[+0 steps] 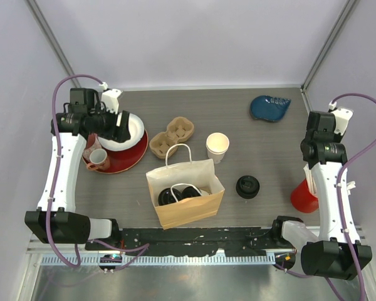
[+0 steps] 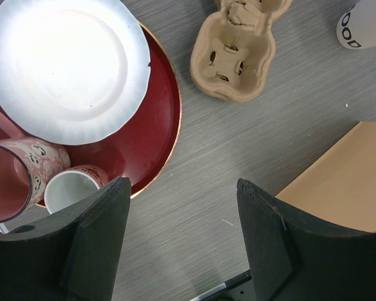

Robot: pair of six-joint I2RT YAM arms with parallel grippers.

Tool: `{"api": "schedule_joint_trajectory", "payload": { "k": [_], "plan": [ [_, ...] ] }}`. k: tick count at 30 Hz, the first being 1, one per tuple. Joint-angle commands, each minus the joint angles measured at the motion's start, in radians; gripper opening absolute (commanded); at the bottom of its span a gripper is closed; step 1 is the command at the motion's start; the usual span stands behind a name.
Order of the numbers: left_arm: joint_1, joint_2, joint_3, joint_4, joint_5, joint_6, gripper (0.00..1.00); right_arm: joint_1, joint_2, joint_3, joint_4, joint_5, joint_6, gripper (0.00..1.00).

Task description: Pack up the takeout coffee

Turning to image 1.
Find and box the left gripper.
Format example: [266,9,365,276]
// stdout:
[88,103,130,143]

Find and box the dark red round tray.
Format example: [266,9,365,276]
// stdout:
[96,130,149,174]

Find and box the black cup lid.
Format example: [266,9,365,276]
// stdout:
[158,188,177,206]
[182,186,202,199]

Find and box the brown paper takeout bag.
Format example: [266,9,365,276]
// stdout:
[146,148,225,230]

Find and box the stack of black cup lids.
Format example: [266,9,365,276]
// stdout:
[236,175,260,199]

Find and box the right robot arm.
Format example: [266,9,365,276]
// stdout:
[270,107,372,280]

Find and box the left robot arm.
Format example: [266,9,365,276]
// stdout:
[24,88,131,250]

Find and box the white paper plate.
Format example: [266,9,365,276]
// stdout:
[98,113,145,151]

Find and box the pink glass mug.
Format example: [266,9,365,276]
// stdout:
[82,134,102,163]

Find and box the white and pink ceramic mug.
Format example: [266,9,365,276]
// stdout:
[86,149,110,171]

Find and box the brown cardboard cup carrier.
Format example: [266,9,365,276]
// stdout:
[149,117,194,159]

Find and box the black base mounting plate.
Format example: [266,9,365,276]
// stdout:
[103,227,293,257]

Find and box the blue ceramic dish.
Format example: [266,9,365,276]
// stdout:
[249,95,291,122]

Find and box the red cup of straws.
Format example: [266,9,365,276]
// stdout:
[290,164,355,214]

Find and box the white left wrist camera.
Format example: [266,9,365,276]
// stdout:
[99,82,123,114]

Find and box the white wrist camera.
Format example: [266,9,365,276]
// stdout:
[99,82,123,114]
[328,101,353,137]

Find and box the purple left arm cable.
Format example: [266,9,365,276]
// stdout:
[44,74,150,273]

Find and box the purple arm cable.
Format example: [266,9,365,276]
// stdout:
[274,93,376,301]
[44,74,150,273]

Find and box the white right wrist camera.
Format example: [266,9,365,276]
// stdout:
[328,101,353,137]

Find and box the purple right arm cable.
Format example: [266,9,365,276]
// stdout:
[274,93,376,301]

